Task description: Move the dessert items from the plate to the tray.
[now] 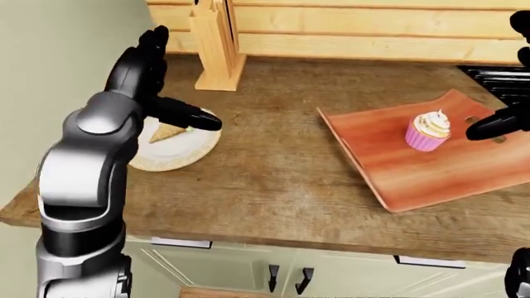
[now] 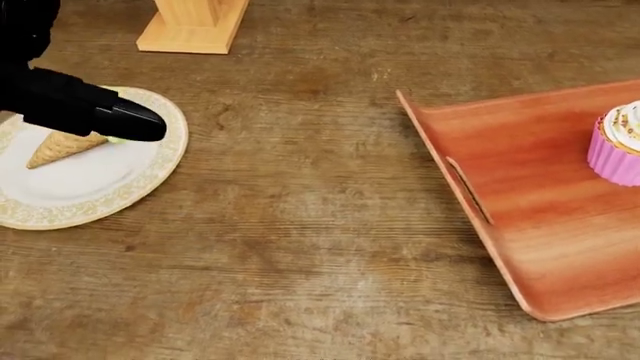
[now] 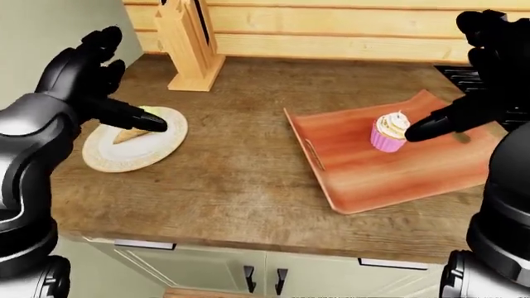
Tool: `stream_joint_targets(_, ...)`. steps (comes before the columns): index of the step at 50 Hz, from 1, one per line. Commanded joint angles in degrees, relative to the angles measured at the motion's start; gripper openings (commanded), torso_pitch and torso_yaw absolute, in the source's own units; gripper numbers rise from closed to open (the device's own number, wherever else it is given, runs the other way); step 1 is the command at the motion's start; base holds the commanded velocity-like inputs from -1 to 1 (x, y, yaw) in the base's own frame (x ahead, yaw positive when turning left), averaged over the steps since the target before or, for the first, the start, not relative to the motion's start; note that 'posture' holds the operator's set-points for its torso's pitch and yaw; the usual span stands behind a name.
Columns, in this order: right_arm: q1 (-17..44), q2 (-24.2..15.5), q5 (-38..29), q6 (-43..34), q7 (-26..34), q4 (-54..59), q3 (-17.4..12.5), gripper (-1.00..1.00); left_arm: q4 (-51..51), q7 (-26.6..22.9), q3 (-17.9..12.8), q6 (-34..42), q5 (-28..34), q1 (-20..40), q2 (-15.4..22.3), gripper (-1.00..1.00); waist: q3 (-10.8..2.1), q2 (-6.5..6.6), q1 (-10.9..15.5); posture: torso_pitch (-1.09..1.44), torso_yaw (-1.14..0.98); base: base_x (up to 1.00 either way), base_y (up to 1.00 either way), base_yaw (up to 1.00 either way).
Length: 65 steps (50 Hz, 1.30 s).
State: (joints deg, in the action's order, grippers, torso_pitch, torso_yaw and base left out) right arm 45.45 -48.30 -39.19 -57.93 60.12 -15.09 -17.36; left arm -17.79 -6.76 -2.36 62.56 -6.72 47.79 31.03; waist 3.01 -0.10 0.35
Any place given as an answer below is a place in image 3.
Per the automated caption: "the light wooden knife block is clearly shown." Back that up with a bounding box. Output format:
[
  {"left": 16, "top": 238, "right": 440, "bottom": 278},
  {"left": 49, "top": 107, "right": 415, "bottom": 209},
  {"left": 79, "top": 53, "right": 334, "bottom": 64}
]
[{"left": 153, "top": 0, "right": 227, "bottom": 93}]

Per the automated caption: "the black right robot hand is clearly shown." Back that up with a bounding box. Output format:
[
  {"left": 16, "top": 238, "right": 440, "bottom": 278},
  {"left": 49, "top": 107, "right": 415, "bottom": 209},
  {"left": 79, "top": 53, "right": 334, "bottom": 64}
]
[{"left": 403, "top": 10, "right": 530, "bottom": 143}]

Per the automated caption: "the reddish wooden serving tray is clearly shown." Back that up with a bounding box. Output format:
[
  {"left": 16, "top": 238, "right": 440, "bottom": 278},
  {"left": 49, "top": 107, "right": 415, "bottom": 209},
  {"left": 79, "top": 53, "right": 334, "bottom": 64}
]
[{"left": 283, "top": 89, "right": 507, "bottom": 216}]

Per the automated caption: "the black cabinet door handle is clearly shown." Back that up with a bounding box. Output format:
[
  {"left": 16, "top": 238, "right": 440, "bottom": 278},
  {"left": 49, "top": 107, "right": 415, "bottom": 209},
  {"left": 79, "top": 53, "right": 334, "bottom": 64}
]
[
  {"left": 276, "top": 267, "right": 289, "bottom": 296},
  {"left": 243, "top": 265, "right": 256, "bottom": 294}
]

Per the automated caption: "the pale green cabinet door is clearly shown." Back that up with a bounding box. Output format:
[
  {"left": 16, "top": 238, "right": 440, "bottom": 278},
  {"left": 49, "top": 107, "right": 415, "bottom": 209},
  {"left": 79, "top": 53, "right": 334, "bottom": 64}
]
[
  {"left": 264, "top": 251, "right": 452, "bottom": 298},
  {"left": 82, "top": 237, "right": 268, "bottom": 298}
]

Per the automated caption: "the ice cream waffle cone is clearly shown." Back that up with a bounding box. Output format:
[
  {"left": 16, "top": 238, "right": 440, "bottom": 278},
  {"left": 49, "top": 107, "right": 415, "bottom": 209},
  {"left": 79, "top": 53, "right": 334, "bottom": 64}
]
[{"left": 113, "top": 106, "right": 162, "bottom": 146}]

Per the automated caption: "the round cream ceramic plate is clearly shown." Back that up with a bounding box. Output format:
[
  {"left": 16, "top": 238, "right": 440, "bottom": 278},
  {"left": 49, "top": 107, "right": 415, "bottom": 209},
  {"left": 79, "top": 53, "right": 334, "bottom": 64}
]
[{"left": 81, "top": 106, "right": 189, "bottom": 174}]

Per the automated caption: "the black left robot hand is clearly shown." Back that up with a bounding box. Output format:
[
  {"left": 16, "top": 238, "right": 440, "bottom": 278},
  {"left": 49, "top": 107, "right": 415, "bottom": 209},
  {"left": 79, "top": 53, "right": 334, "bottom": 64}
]
[{"left": 33, "top": 25, "right": 169, "bottom": 132}]

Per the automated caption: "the pink wrapper frosted cupcake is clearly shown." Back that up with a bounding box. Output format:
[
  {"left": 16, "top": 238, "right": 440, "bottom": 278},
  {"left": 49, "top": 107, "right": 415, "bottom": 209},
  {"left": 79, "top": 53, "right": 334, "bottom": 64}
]
[{"left": 369, "top": 109, "right": 412, "bottom": 154}]

